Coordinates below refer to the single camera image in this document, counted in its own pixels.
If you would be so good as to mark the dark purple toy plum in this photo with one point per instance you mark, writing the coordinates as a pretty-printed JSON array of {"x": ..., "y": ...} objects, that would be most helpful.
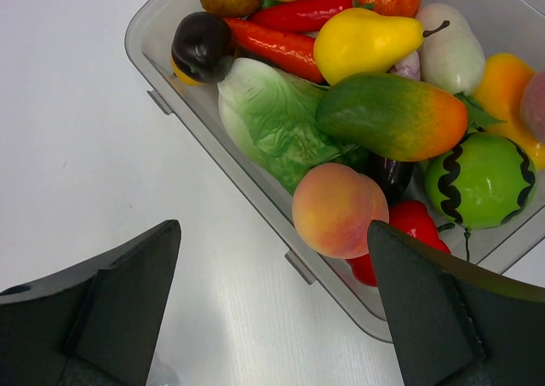
[{"x": 203, "y": 47}]

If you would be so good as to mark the green striped toy watermelon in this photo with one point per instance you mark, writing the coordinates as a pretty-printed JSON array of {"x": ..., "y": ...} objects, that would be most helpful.
[{"x": 485, "y": 188}]

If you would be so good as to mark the red toy bell pepper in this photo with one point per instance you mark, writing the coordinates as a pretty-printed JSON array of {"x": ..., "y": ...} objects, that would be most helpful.
[{"x": 410, "y": 217}]

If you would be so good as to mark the yellow toy pear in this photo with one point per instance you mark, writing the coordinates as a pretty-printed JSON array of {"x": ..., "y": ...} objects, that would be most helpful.
[{"x": 359, "y": 40}]

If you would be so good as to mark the dark purple toy eggplant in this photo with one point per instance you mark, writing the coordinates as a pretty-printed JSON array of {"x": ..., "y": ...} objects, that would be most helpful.
[{"x": 393, "y": 177}]

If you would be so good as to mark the green white toy cabbage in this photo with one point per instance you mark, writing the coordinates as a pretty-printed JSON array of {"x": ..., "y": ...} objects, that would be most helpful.
[{"x": 269, "y": 115}]

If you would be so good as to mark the red toy chili pepper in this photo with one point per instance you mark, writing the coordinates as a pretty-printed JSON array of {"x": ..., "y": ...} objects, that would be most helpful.
[{"x": 304, "y": 15}]

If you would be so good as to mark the orange pink toy peach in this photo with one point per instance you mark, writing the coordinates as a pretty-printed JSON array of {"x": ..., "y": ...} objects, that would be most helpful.
[{"x": 333, "y": 207}]

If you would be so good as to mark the green orange toy mango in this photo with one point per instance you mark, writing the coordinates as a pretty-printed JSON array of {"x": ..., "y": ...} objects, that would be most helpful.
[{"x": 394, "y": 117}]

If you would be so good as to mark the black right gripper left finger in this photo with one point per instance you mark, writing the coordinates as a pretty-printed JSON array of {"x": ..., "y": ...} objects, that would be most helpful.
[{"x": 94, "y": 323}]

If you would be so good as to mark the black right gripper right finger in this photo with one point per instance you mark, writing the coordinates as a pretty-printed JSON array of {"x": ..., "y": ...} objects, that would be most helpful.
[{"x": 452, "y": 322}]

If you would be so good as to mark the small yellow toy fruit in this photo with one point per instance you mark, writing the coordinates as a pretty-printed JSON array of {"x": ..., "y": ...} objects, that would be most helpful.
[{"x": 182, "y": 76}]

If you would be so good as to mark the clear plastic food bin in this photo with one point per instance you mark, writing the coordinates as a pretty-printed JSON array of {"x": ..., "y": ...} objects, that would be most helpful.
[{"x": 513, "y": 26}]

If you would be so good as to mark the white toy radish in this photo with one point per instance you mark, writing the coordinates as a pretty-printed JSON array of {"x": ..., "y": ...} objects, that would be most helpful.
[{"x": 453, "y": 58}]

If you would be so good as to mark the pale purple toy garlic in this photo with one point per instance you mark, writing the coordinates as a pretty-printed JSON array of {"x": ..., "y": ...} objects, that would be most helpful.
[{"x": 409, "y": 67}]

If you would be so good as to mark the yellow toy bell pepper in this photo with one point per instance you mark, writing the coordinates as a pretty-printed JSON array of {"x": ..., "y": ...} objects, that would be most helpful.
[{"x": 500, "y": 94}]

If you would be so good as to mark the orange toy carrot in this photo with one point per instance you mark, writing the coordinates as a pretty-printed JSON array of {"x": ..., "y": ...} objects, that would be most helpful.
[{"x": 293, "y": 52}]

